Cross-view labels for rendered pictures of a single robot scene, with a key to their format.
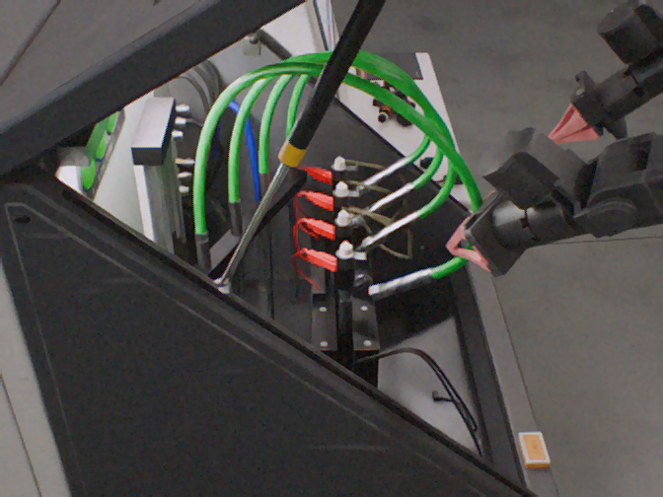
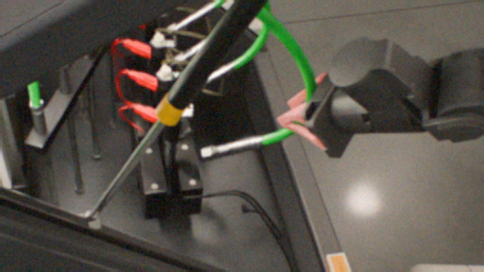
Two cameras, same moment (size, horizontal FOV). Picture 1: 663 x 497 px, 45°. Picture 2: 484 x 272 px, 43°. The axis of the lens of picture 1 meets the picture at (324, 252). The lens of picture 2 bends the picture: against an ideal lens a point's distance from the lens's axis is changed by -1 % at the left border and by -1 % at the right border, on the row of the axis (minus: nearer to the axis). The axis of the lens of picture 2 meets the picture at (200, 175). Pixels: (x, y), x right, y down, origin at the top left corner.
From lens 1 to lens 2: 28 cm
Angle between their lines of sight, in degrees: 19
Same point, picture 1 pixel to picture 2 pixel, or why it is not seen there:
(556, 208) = (403, 111)
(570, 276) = (311, 50)
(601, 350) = not seen: hidden behind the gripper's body
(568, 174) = (419, 83)
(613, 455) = (349, 195)
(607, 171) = (458, 84)
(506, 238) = (344, 127)
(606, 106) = not seen: outside the picture
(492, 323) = (292, 149)
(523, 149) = (382, 65)
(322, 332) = (151, 175)
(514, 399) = (319, 222)
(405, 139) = not seen: outside the picture
